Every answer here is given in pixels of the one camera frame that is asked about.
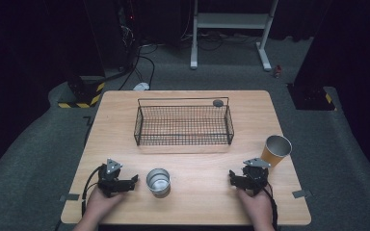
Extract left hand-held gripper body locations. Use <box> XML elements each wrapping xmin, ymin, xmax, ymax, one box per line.
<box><xmin>96</xmin><ymin>158</ymin><xmax>136</xmax><ymax>198</ymax></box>

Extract black yellow-striped stand base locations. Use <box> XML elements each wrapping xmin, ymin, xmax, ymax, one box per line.
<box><xmin>287</xmin><ymin>83</ymin><xmax>337</xmax><ymax>112</ymax></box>
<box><xmin>57</xmin><ymin>75</ymin><xmax>106</xmax><ymax>110</ymax></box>

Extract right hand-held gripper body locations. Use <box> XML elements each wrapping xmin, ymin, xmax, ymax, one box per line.
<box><xmin>236</xmin><ymin>157</ymin><xmax>272</xmax><ymax>195</ymax></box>

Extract tall orange cup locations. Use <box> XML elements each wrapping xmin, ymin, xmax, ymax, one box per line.
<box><xmin>259</xmin><ymin>135</ymin><xmax>293</xmax><ymax>168</ymax></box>

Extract grey tape strip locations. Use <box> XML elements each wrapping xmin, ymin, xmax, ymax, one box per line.
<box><xmin>60</xmin><ymin>192</ymin><xmax>81</xmax><ymax>202</ymax></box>
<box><xmin>292</xmin><ymin>189</ymin><xmax>312</xmax><ymax>199</ymax></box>

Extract black floor cables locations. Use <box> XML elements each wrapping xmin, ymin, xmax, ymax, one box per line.
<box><xmin>119</xmin><ymin>42</ymin><xmax>159</xmax><ymax>91</ymax></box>

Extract black wire basket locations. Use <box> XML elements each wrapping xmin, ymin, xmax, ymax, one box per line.
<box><xmin>133</xmin><ymin>96</ymin><xmax>235</xmax><ymax>147</ymax></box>

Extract person's right hand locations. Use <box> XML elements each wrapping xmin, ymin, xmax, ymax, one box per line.
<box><xmin>236</xmin><ymin>187</ymin><xmax>275</xmax><ymax>227</ymax></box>

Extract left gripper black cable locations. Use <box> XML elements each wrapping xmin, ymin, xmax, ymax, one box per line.
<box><xmin>81</xmin><ymin>165</ymin><xmax>105</xmax><ymax>218</ymax></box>

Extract black equipment tower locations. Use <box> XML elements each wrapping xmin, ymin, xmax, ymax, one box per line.
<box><xmin>115</xmin><ymin>0</ymin><xmax>143</xmax><ymax>72</ymax></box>

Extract white metal stand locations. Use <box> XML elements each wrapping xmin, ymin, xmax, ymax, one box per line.
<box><xmin>190</xmin><ymin>0</ymin><xmax>278</xmax><ymax>72</ymax></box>

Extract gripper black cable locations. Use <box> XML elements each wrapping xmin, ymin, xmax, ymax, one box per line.
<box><xmin>81</xmin><ymin>165</ymin><xmax>105</xmax><ymax>218</ymax></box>
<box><xmin>263</xmin><ymin>182</ymin><xmax>279</xmax><ymax>231</ymax></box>

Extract person's left hand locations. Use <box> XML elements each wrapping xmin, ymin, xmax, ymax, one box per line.
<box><xmin>86</xmin><ymin>185</ymin><xmax>127</xmax><ymax>224</ymax></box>

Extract short silver metal cup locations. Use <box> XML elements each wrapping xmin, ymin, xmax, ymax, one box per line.
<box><xmin>145</xmin><ymin>167</ymin><xmax>172</xmax><ymax>197</ymax></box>

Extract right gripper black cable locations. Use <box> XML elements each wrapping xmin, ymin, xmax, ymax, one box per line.
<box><xmin>263</xmin><ymin>182</ymin><xmax>279</xmax><ymax>231</ymax></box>

